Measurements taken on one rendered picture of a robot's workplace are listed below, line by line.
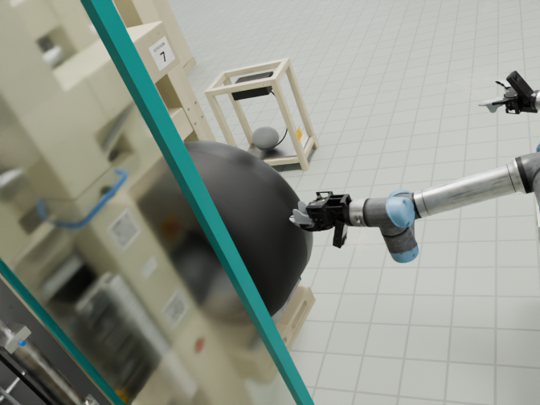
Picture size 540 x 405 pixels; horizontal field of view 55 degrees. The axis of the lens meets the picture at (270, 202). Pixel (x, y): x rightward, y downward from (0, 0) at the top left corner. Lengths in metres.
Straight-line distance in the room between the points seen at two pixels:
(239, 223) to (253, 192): 0.11
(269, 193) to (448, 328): 1.51
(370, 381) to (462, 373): 0.41
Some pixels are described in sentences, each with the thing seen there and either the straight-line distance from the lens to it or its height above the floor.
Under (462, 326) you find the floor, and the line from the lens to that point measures 2.75.
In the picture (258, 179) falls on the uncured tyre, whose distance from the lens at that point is 1.49.
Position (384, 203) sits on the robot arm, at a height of 1.34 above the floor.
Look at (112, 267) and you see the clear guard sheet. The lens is 0.71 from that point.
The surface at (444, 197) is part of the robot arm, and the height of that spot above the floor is 1.25.
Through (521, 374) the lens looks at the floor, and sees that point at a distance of 2.58.
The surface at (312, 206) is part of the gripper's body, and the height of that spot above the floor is 1.33.
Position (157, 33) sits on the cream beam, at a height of 1.76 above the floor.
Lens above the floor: 2.14
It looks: 33 degrees down
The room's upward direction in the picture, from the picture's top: 23 degrees counter-clockwise
